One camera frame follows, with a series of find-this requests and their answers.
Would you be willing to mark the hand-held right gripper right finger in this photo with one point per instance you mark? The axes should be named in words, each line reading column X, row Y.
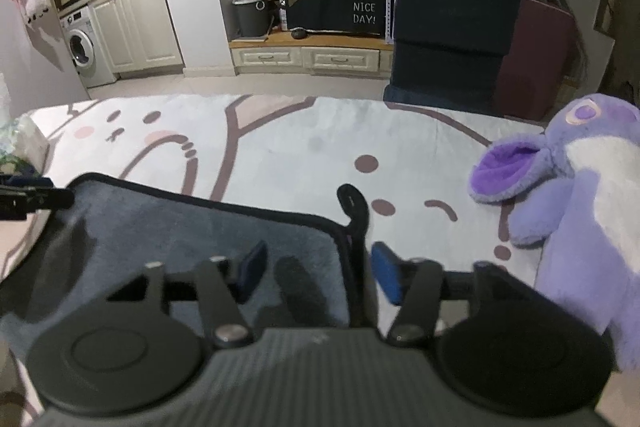
column 386, row 272

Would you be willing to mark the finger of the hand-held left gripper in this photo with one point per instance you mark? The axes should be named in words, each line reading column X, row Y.
column 30, row 197

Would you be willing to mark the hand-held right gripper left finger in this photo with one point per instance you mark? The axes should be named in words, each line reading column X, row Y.
column 252, row 268

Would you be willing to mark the grey towel with black trim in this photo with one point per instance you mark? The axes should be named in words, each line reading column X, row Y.
column 150, row 227

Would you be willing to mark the white cartoon printed blanket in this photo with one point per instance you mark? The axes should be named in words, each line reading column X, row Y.
column 280, row 147

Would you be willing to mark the white washing machine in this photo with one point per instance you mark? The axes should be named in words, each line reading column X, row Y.
column 85, row 47

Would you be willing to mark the white kitchen cabinet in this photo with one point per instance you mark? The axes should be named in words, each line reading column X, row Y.
column 135, row 24

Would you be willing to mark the purple plush toy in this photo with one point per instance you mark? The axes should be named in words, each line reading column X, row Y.
column 580, row 207

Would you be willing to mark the cream drawer platform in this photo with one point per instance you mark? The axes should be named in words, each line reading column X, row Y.
column 310, row 52

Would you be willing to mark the small dark round object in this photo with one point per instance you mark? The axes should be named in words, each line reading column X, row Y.
column 299, row 33

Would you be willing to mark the dark blue folding sofa chair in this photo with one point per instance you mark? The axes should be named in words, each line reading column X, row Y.
column 450, row 27

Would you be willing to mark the grey trash bin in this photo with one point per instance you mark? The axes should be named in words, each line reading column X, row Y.
column 252, row 14

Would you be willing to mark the maroon box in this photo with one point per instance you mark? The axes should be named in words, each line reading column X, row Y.
column 537, row 57

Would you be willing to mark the white plush wall ornament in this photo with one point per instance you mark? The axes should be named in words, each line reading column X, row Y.
column 36, row 7

